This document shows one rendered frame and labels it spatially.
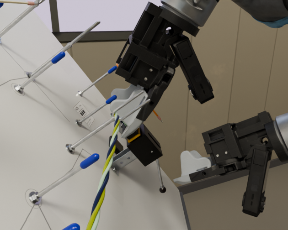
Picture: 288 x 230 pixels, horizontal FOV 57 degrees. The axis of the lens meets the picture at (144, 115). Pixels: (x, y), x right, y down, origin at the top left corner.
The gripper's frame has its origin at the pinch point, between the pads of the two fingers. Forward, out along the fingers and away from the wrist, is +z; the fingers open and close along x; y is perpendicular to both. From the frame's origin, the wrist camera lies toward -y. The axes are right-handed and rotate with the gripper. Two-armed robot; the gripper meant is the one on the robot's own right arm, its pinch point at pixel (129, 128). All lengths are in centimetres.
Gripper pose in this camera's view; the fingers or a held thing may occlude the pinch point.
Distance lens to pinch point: 47.3
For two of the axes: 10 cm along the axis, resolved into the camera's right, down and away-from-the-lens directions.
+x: 0.8, 4.2, -9.1
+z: -4.9, 8.1, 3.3
